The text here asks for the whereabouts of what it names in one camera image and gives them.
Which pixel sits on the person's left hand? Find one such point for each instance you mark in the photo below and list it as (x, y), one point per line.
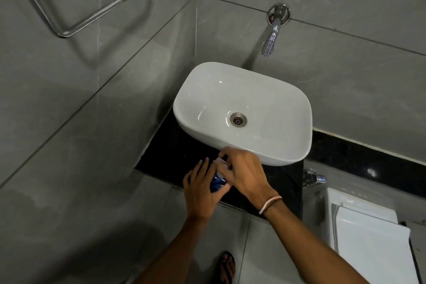
(199, 194)

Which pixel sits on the person's right hand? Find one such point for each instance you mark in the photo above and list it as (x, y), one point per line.
(246, 174)

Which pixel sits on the person's left thumb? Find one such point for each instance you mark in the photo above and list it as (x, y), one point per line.
(220, 192)

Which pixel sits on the person's right fingers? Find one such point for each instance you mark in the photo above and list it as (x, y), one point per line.
(225, 160)

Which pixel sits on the person's left middle finger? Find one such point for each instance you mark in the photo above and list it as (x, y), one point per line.
(203, 169)

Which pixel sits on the blue spray bottle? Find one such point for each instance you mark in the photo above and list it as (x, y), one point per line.
(218, 180)

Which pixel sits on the person's left forearm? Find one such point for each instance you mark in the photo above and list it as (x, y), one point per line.
(166, 253)

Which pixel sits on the person's right forearm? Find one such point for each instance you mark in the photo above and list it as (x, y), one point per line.
(306, 247)

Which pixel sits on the metal sink drain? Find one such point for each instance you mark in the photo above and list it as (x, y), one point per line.
(238, 119)

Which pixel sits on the pink thread wristband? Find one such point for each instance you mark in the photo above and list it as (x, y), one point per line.
(269, 203)

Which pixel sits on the white ceramic wash basin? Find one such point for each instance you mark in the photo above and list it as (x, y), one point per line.
(243, 112)

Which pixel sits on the black sandal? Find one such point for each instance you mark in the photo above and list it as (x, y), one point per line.
(227, 268)

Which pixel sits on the person's foot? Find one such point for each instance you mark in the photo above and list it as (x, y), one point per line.
(229, 268)

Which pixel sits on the chrome angle valve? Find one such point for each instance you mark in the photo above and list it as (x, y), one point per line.
(314, 178)

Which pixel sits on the white toilet cistern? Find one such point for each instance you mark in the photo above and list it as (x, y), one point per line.
(366, 237)

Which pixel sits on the chrome wall tap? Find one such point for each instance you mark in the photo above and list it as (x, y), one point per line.
(275, 27)

